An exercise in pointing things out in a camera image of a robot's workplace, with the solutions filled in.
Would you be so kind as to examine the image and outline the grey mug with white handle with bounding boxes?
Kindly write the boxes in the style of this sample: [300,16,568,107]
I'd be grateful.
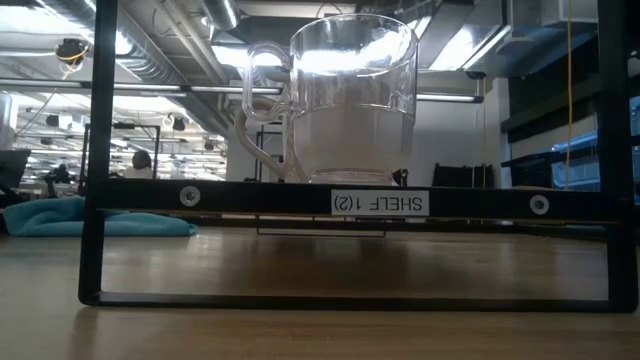
[233,96,417,184]

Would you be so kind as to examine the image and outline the blue cloth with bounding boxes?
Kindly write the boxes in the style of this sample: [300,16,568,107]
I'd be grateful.
[3,195,199,238]

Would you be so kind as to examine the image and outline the black chairs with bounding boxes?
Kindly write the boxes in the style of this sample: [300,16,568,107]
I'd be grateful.
[431,163,495,190]

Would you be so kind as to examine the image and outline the person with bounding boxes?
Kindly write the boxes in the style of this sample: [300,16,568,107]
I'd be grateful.
[43,163,77,197]
[122,149,156,181]

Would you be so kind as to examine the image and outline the wooden tray with black ends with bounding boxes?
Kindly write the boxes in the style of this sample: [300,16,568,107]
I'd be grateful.
[78,0,640,314]

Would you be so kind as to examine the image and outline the round ceiling device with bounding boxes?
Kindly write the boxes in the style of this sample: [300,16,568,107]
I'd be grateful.
[54,37,91,67]

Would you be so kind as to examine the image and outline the black monitor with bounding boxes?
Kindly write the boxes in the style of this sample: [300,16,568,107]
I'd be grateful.
[0,148,32,190]

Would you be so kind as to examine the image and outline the black aluminium table frame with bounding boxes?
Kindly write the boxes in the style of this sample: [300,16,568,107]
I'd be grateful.
[192,215,609,240]

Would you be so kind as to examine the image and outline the silver ceiling duct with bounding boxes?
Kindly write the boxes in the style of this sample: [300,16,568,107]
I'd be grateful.
[42,0,241,134]

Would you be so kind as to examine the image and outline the clear glass cup with handle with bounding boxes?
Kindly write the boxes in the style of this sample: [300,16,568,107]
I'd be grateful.
[241,13,421,186]

